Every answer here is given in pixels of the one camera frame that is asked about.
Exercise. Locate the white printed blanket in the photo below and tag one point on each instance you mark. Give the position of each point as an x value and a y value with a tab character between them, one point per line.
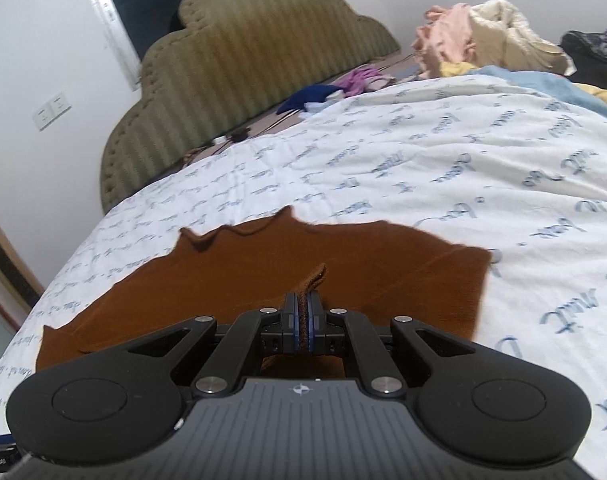
433	170

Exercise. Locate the yellow cloth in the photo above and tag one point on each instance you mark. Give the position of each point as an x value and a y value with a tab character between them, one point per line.
601	95

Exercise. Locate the purple cloth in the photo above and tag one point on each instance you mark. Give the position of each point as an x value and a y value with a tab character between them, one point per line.
363	80

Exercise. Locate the dark crumpled cloth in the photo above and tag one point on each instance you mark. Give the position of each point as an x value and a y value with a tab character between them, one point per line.
596	57

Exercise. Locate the olive upholstered headboard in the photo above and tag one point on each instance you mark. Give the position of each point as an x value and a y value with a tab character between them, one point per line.
243	60

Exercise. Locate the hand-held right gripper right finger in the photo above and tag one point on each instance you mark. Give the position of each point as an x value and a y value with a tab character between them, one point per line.
314	312

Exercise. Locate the navy blue cloth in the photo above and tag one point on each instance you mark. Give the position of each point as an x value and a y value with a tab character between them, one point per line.
308	95

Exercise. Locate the pale lilac cloth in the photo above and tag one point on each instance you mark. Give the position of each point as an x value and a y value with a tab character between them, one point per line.
323	106

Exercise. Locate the light blue cloth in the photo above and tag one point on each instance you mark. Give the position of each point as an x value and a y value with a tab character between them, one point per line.
543	85

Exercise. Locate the brown knit garment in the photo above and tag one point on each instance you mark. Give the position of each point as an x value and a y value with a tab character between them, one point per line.
383	270

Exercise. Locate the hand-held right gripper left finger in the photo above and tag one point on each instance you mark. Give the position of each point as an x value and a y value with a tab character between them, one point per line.
289	312

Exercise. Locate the wooden frame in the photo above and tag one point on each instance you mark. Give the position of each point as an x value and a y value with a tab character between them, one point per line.
6	260

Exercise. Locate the pink crumpled clothes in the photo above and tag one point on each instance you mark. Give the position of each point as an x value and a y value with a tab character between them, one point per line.
446	35

